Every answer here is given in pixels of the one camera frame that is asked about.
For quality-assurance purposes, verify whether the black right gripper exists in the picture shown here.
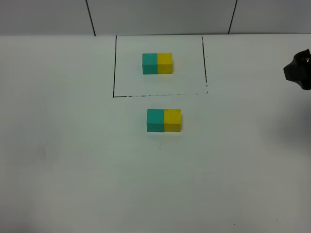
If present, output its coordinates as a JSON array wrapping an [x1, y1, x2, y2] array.
[[283, 49, 311, 90]]

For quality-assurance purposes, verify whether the yellow template block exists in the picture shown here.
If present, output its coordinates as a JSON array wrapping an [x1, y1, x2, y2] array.
[[157, 53, 173, 74]]

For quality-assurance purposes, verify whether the teal template block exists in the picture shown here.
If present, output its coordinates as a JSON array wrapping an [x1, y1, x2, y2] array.
[[142, 53, 158, 75]]

